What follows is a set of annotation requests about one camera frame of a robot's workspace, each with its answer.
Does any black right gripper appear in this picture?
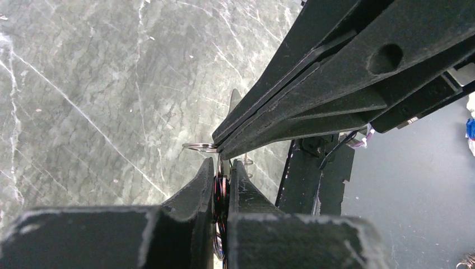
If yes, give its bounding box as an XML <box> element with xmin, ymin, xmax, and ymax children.
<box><xmin>218</xmin><ymin>0</ymin><xmax>474</xmax><ymax>159</ymax></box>

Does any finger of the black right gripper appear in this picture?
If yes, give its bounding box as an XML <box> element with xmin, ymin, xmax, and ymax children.
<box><xmin>212</xmin><ymin>1</ymin><xmax>391</xmax><ymax>145</ymax></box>

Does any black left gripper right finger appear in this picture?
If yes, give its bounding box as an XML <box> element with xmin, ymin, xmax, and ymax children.
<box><xmin>226</xmin><ymin>160</ymin><xmax>390</xmax><ymax>268</ymax></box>

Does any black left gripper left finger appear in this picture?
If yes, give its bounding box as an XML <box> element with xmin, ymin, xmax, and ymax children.
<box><xmin>1</xmin><ymin>158</ymin><xmax>214</xmax><ymax>268</ymax></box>

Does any round metal keyring plate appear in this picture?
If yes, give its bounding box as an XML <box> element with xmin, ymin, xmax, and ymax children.
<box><xmin>181</xmin><ymin>88</ymin><xmax>254</xmax><ymax>269</ymax></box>

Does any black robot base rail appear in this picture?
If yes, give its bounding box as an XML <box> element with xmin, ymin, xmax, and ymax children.
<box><xmin>275</xmin><ymin>134</ymin><xmax>355</xmax><ymax>216</ymax></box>

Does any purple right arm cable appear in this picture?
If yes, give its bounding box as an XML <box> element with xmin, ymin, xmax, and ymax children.
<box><xmin>348</xmin><ymin>124</ymin><xmax>376</xmax><ymax>150</ymax></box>

